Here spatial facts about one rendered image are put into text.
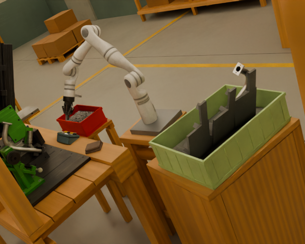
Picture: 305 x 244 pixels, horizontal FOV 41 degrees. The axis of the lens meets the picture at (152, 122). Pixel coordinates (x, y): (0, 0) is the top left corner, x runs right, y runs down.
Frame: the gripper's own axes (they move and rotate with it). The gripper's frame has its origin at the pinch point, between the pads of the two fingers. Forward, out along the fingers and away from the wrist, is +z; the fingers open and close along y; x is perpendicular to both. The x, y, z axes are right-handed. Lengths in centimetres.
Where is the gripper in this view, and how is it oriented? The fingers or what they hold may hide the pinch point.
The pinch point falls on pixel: (67, 117)
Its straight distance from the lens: 273.1
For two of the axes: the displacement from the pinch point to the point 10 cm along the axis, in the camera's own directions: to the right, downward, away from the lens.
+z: -0.9, 9.9, 0.6
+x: 7.3, 0.2, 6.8
